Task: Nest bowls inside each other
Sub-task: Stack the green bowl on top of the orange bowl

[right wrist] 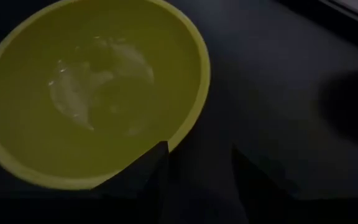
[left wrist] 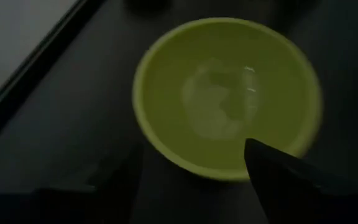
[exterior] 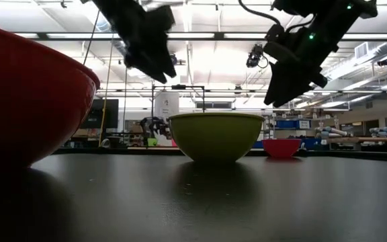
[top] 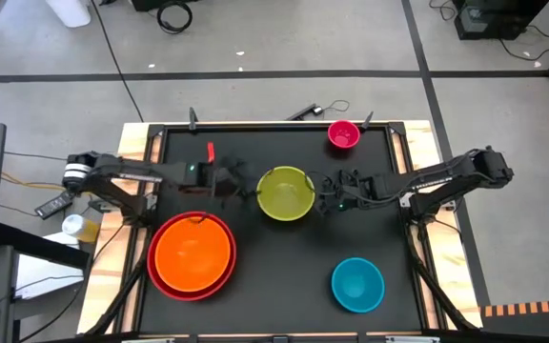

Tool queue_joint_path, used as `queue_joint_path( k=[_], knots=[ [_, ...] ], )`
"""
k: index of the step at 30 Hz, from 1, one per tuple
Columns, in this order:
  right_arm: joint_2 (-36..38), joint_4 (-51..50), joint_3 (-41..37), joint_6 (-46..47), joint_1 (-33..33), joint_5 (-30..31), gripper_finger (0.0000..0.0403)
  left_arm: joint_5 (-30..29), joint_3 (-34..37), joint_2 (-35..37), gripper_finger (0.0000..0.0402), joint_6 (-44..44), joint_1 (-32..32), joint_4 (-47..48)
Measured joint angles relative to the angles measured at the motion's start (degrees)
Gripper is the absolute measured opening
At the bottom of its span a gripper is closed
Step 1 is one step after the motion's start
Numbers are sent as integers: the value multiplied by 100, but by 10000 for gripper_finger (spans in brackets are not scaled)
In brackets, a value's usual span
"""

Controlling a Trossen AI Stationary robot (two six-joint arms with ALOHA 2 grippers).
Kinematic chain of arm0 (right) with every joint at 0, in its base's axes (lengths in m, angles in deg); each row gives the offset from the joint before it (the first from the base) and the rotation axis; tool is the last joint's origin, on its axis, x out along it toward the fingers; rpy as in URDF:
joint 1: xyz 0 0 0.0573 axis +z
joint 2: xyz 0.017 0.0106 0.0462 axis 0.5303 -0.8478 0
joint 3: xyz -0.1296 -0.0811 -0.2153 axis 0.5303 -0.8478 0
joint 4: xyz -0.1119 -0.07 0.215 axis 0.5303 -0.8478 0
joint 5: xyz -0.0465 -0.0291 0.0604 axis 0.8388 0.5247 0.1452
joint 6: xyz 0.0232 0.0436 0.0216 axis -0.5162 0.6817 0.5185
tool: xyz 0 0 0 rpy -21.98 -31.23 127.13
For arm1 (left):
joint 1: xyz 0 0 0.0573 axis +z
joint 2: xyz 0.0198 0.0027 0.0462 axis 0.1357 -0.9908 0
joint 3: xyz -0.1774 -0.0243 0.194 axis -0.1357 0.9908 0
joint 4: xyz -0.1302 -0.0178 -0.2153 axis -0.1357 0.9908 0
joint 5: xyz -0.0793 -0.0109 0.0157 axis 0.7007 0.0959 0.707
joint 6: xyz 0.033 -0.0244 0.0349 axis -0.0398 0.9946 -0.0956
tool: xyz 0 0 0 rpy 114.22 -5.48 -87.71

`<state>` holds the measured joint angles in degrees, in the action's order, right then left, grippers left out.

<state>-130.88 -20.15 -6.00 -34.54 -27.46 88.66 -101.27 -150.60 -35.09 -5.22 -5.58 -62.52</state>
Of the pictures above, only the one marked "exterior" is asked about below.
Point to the large red bowl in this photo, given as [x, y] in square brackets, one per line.
[29, 101]

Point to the black metal stand frame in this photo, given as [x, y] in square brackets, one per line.
[180, 87]

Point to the white poster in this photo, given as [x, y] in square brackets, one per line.
[166, 104]

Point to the blue storage bin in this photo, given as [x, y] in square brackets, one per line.
[292, 124]

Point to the black overhead camera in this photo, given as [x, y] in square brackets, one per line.
[255, 55]

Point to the wooden background table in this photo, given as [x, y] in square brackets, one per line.
[368, 139]

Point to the small red bowl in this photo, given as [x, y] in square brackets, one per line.
[281, 148]

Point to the yellow pole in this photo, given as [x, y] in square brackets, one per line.
[105, 101]

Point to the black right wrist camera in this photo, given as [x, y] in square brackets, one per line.
[277, 45]

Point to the black monitor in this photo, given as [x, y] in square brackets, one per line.
[104, 114]

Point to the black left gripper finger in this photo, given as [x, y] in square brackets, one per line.
[171, 69]
[151, 72]

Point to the black background robot gripper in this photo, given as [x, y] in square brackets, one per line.
[155, 127]

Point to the black ceiling dome camera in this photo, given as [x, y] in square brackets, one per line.
[385, 61]

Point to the small green box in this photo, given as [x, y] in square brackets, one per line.
[152, 142]

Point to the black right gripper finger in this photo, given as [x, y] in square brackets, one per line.
[302, 89]
[279, 82]

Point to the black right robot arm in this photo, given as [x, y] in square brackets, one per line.
[328, 6]

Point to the green bowl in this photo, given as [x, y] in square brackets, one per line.
[215, 138]

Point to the black overhead frame bar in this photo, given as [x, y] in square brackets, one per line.
[213, 35]

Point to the white ceiling vent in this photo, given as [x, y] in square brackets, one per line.
[361, 50]

